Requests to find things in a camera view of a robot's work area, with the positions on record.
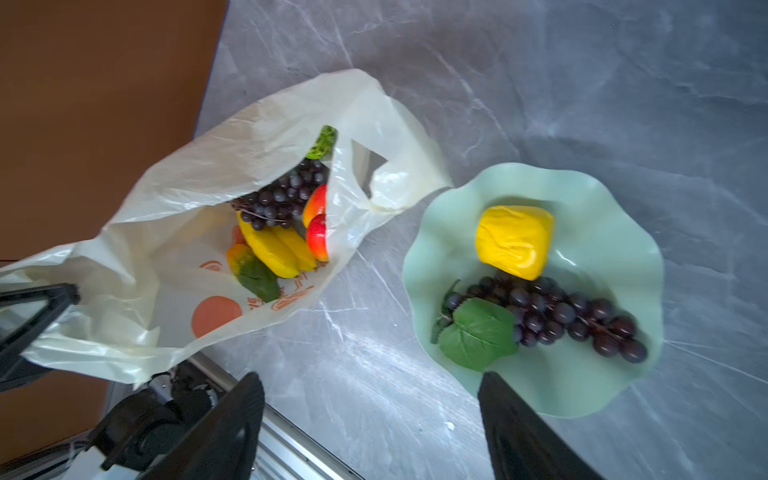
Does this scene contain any dark purple grape bunch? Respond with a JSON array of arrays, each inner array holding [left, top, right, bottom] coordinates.
[[230, 158, 330, 231]]

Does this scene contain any red yellow mango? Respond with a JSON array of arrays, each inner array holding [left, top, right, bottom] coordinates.
[[302, 184, 327, 228]]

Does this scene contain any red orange mango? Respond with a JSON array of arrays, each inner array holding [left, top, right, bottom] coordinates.
[[306, 214, 329, 263]]

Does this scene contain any light green fruit plate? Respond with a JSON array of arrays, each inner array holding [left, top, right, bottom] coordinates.
[[402, 163, 664, 418]]

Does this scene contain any yellow lemon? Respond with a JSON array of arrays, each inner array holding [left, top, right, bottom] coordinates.
[[475, 205, 555, 281]]

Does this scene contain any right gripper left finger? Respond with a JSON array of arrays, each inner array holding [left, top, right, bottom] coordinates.
[[139, 372, 265, 480]]

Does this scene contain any yellow banana bunch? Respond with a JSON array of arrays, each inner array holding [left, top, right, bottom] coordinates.
[[237, 212, 318, 279]]

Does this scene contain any cream plastic bag orange print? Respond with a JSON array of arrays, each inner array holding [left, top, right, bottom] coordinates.
[[1, 70, 451, 384]]

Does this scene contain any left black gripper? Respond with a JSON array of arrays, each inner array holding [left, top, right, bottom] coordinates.
[[1, 283, 219, 471]]

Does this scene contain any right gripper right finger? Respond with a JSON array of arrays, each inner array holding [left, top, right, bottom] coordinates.
[[477, 372, 601, 480]]

